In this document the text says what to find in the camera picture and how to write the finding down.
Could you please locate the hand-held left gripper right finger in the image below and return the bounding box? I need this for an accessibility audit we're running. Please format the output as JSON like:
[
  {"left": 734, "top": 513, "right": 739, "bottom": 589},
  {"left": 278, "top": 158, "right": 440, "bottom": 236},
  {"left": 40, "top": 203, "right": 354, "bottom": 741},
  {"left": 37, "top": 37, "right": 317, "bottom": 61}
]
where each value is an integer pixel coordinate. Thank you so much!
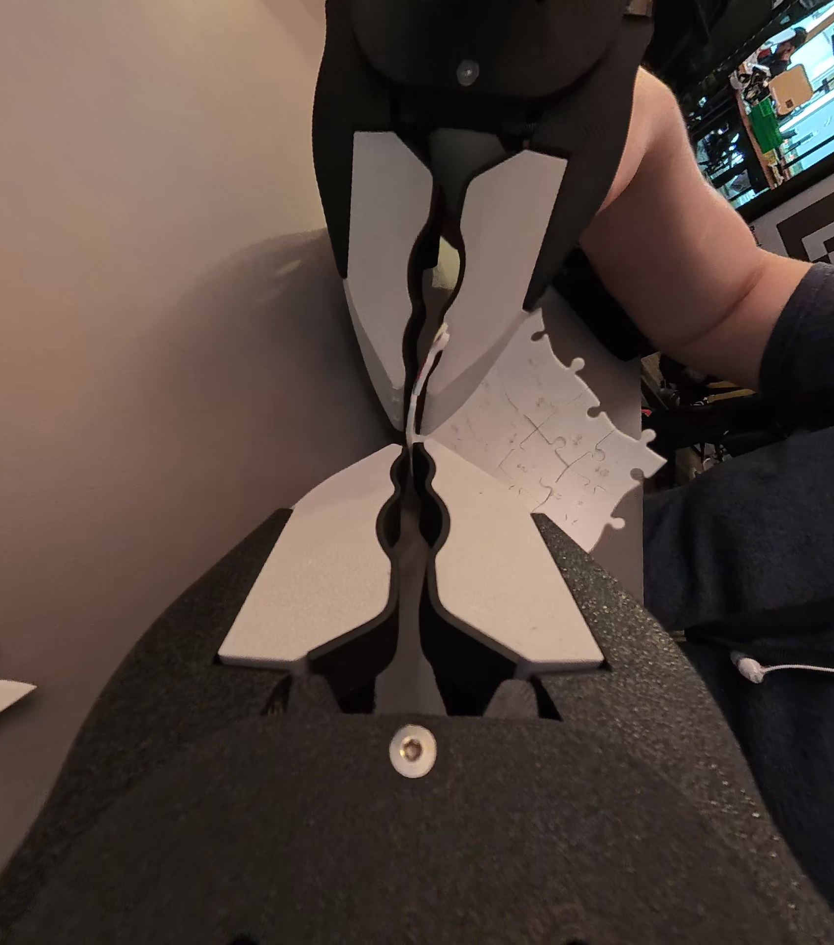
[{"left": 417, "top": 441, "right": 610, "bottom": 677}]

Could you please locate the white puzzle piece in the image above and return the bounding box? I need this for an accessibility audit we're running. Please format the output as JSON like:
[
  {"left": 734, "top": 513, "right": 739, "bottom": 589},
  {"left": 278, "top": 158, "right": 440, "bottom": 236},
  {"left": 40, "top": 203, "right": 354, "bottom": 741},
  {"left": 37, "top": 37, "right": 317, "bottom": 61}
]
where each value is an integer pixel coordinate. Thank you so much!
[{"left": 406, "top": 325, "right": 450, "bottom": 447}]

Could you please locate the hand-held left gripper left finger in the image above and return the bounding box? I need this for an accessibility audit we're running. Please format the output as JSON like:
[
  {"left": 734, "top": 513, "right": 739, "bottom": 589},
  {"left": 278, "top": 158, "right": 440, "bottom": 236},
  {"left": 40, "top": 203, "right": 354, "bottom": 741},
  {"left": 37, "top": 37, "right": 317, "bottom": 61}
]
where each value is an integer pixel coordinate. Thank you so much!
[{"left": 217, "top": 443, "right": 412, "bottom": 676}]

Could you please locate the white drawstring cord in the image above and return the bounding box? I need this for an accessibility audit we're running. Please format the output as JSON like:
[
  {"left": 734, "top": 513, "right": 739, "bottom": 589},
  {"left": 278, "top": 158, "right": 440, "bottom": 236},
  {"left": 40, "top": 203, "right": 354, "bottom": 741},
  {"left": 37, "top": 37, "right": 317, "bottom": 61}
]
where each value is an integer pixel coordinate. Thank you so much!
[{"left": 735, "top": 650, "right": 834, "bottom": 683}]

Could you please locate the person's right forearm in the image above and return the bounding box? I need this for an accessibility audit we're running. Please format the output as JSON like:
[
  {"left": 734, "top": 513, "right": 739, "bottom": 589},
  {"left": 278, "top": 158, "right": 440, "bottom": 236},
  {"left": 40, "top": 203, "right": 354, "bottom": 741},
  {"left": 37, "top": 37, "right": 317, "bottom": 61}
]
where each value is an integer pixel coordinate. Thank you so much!
[{"left": 580, "top": 67, "right": 817, "bottom": 388}]

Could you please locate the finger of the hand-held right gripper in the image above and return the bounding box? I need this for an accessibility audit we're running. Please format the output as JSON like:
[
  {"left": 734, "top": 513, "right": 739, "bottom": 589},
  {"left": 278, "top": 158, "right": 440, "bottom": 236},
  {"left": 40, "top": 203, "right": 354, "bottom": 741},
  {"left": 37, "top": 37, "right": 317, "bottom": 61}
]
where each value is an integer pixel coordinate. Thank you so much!
[
  {"left": 344, "top": 130, "right": 440, "bottom": 432},
  {"left": 420, "top": 148, "right": 569, "bottom": 429}
]

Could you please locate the assembled white puzzle section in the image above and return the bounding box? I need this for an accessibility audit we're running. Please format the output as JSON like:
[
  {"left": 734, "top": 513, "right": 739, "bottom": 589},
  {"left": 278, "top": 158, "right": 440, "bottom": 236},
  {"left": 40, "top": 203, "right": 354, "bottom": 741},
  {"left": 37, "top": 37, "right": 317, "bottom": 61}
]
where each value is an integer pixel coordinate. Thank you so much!
[{"left": 425, "top": 303, "right": 669, "bottom": 555}]

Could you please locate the black chair armrest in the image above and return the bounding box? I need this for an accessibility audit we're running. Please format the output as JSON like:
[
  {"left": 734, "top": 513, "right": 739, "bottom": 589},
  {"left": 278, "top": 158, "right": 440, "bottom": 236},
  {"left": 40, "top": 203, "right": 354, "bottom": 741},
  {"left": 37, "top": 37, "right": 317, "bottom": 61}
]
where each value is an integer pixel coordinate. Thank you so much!
[{"left": 553, "top": 249, "right": 657, "bottom": 363}]

